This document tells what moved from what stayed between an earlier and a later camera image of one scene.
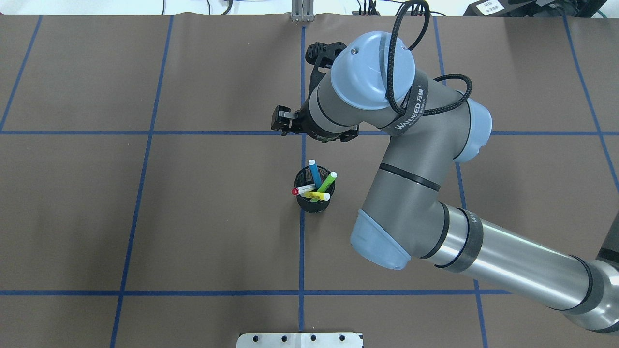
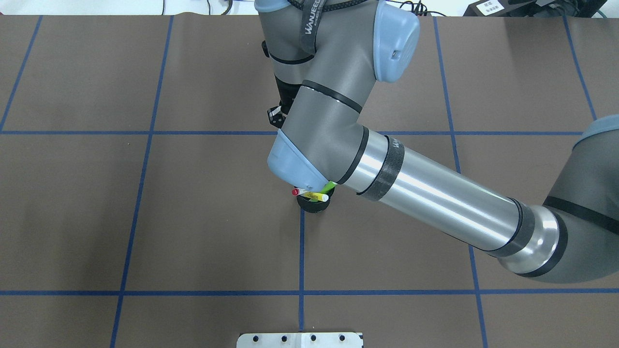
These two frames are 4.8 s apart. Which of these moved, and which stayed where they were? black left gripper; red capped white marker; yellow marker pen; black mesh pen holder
Moved: black left gripper
Stayed: yellow marker pen; red capped white marker; black mesh pen holder
